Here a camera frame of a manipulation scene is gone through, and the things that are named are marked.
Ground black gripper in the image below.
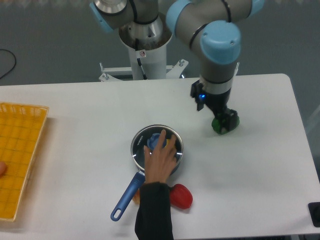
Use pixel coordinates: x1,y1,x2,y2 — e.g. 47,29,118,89
190,80,238,134

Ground glass pot lid blue knob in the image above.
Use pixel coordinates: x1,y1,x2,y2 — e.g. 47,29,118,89
130,124,184,174

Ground black sleeved forearm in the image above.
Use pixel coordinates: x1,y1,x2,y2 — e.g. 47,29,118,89
134,182,174,240

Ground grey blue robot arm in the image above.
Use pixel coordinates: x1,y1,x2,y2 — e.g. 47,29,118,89
89,0,265,135

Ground person's hand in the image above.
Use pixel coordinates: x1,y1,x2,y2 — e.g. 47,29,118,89
143,129,177,184

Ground green bell pepper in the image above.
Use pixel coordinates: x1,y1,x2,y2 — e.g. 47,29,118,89
211,114,240,135

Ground yellow bell pepper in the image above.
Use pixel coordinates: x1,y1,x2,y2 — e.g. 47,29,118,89
165,134,177,149

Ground red bell pepper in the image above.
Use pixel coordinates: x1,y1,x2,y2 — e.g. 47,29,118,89
169,183,193,210

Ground croissant bread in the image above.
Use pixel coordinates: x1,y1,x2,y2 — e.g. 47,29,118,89
132,189,141,205

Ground black device at table edge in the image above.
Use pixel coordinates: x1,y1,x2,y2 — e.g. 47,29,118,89
308,202,320,228

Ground yellow plastic basket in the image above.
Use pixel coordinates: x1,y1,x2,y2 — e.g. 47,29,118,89
0,102,49,222

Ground orange object at left edge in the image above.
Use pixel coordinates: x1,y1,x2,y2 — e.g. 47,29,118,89
0,161,7,176

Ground dark pot blue handle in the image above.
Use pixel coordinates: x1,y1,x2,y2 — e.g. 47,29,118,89
110,124,184,222

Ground black cable on floor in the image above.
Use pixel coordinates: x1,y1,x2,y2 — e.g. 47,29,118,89
0,49,17,80

